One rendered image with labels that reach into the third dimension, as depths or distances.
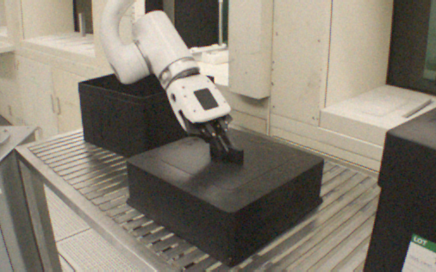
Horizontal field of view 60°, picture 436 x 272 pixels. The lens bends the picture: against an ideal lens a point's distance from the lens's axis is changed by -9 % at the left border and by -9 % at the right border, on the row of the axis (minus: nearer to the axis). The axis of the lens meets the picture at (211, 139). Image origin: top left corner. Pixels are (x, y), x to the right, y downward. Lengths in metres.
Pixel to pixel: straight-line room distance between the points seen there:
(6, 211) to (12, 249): 0.14
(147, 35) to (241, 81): 0.43
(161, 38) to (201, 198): 0.34
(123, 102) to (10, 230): 0.54
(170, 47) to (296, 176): 0.35
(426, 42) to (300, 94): 0.51
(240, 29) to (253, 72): 0.13
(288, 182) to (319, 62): 0.44
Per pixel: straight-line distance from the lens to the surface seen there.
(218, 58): 1.64
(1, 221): 1.29
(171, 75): 0.81
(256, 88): 1.17
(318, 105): 1.11
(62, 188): 0.96
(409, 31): 1.45
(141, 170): 0.78
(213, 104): 0.81
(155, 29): 0.85
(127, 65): 0.83
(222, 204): 0.66
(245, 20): 1.17
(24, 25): 3.09
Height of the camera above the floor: 1.20
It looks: 22 degrees down
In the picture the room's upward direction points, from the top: straight up
